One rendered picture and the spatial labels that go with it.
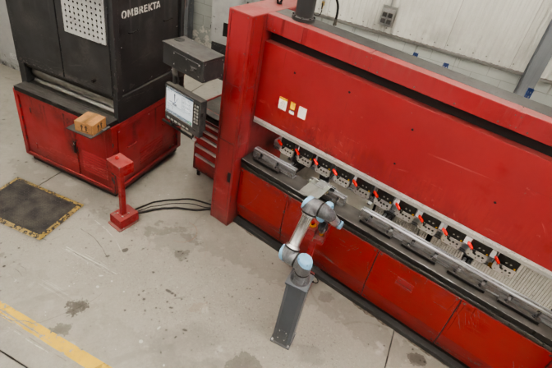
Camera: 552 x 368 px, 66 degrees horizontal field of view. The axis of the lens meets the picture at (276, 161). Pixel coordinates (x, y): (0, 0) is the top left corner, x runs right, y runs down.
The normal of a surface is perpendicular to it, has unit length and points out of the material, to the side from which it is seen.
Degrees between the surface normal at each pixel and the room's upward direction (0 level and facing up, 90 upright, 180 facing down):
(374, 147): 90
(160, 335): 0
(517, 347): 90
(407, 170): 90
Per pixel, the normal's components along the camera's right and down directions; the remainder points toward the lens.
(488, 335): -0.59, 0.39
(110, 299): 0.15, -0.81
